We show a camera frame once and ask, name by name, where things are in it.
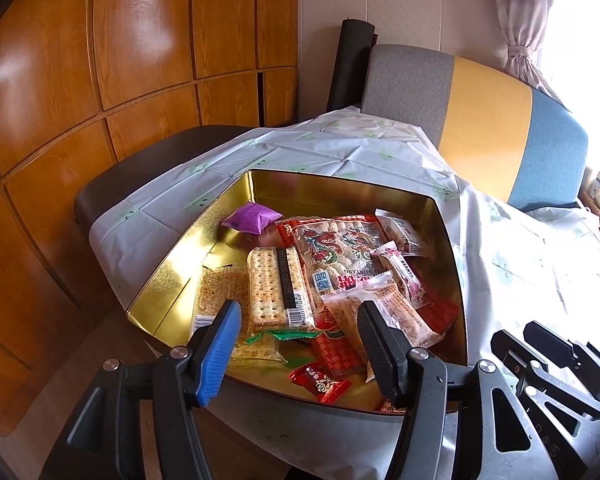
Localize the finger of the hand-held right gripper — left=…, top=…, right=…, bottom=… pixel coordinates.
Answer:
left=490, top=330, right=600, bottom=415
left=524, top=320, right=600, bottom=386

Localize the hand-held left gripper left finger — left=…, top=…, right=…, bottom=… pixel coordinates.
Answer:
left=40, top=299, right=242, bottom=480

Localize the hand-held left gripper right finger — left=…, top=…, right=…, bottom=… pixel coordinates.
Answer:
left=357, top=300, right=546, bottom=480

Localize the brown cake packet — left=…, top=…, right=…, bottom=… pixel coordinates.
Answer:
left=322, top=270, right=443, bottom=351

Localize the clear puffed rice packet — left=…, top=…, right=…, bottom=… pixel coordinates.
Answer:
left=192, top=266, right=289, bottom=367

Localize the large red candy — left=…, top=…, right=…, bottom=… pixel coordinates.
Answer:
left=287, top=360, right=353, bottom=403

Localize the white pink nougat bar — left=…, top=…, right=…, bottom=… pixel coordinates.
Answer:
left=370, top=241, right=433, bottom=308

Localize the long cracker packet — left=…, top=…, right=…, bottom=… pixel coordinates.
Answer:
left=245, top=246, right=317, bottom=346

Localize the large red snack bag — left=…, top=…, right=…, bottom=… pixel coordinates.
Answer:
left=275, top=215, right=461, bottom=378

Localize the white wrapper snack packet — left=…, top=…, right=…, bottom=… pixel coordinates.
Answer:
left=375, top=209, right=427, bottom=257

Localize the purple snack packet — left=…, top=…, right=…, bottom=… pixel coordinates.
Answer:
left=221, top=202, right=283, bottom=236

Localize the gold tin box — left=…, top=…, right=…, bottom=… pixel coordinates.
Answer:
left=125, top=169, right=468, bottom=413

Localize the white green printed tablecloth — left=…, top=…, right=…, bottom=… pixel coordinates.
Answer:
left=87, top=105, right=600, bottom=480

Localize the dark brown stool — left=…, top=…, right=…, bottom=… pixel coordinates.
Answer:
left=74, top=125, right=261, bottom=228

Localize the window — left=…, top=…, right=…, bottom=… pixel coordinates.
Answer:
left=545, top=0, right=600, bottom=171

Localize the wooden wardrobe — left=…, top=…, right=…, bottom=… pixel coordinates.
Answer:
left=0, top=0, right=301, bottom=436

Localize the black rolled mat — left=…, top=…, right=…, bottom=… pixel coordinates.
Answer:
left=326, top=19, right=379, bottom=111

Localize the tied beige curtain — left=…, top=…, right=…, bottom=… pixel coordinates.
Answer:
left=495, top=0, right=571, bottom=106

